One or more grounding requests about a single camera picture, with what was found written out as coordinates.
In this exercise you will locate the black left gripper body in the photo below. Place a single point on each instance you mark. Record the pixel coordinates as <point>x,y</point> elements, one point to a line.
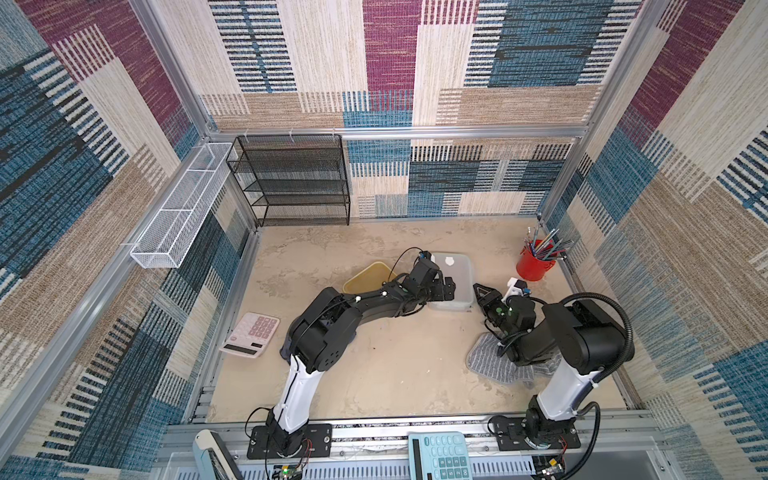
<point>436,295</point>

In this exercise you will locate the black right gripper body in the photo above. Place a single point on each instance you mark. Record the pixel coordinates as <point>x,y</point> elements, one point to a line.
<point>491,301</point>

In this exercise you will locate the translucent white lunch box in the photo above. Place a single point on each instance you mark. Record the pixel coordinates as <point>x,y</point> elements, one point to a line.
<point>460,269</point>

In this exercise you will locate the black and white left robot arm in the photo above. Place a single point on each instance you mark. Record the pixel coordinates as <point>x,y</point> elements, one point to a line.
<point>317,339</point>

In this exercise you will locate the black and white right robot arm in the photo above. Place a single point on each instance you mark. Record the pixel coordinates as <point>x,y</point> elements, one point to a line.
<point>578,341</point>

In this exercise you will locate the yellow lunch box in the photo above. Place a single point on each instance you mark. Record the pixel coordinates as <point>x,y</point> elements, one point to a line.
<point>369,279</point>

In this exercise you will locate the red pen holder cup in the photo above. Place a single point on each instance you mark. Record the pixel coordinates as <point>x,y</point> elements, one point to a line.
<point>531,267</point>

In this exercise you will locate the grey striped cloth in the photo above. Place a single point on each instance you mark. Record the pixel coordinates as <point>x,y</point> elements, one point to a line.
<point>483,361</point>

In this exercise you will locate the pens in red cup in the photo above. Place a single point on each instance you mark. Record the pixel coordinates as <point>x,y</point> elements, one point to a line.
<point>560,247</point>

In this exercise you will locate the teal calculator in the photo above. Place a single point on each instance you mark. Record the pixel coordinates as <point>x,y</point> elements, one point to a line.
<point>438,456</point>

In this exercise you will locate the pink calculator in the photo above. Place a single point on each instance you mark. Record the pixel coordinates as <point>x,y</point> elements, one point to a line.
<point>250,336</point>

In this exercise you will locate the white handheld device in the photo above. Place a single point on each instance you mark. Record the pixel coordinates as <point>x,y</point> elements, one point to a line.
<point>213,460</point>

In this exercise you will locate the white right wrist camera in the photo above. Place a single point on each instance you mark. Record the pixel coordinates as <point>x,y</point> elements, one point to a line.
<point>516,287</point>

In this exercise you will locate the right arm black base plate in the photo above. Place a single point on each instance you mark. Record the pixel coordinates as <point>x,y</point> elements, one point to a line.
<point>516,433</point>

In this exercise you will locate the black wire mesh shelf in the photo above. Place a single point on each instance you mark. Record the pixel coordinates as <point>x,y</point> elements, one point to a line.
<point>293,180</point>

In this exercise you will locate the aluminium front rail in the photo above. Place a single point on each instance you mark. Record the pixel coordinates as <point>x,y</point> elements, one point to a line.
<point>352,439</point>

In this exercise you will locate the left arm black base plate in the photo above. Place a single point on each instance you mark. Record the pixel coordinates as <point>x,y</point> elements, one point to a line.
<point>315,441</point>

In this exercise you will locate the white wire mesh basket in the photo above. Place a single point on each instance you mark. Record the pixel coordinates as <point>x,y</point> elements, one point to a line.
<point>172,230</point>

